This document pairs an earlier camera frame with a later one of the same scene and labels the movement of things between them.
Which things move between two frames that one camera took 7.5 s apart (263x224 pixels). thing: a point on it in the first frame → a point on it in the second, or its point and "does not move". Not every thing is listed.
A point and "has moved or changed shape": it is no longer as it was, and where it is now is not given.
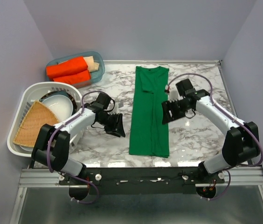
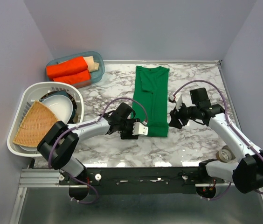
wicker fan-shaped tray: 39,115 does not move
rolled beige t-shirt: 92,66 does not move
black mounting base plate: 141,180 does not move
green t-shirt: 148,136 has moved or changed shape
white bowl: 61,106 does not move
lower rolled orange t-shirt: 82,78 does not move
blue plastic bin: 95,76 does not move
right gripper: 167,106 → 175,115
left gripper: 117,129 → 129,136
